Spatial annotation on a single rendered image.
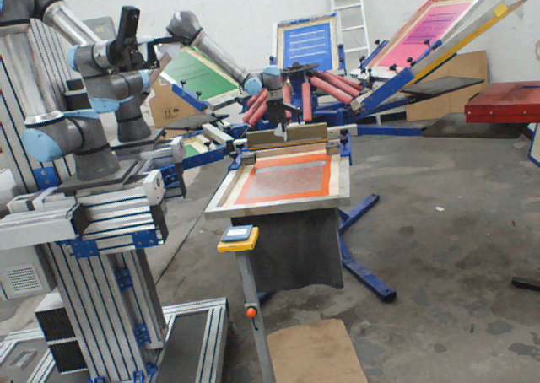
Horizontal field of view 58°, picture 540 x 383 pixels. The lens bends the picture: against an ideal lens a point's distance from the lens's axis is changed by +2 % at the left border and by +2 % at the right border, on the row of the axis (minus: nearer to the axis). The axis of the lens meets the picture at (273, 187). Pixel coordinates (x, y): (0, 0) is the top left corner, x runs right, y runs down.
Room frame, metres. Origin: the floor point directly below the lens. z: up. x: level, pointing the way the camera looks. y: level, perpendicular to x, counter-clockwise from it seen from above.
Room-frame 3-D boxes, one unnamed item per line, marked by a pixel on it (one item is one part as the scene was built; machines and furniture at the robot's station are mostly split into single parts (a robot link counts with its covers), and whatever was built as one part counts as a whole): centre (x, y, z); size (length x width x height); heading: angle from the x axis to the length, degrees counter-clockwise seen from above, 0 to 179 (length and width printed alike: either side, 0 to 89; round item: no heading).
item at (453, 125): (2.69, -0.79, 0.91); 1.34 x 0.40 x 0.08; 48
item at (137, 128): (2.17, 0.58, 1.31); 0.15 x 0.15 x 0.10
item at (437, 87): (3.34, -0.92, 0.91); 1.34 x 0.40 x 0.08; 108
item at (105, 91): (1.44, 0.43, 1.56); 0.11 x 0.08 x 0.11; 151
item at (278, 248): (1.81, -0.01, 0.74); 0.45 x 0.03 x 0.43; 78
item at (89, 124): (1.66, 0.61, 1.42); 0.13 x 0.12 x 0.14; 151
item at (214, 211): (2.10, -0.07, 0.97); 0.79 x 0.58 x 0.04; 168
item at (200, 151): (2.85, 0.57, 1.05); 1.08 x 0.61 x 0.23; 108
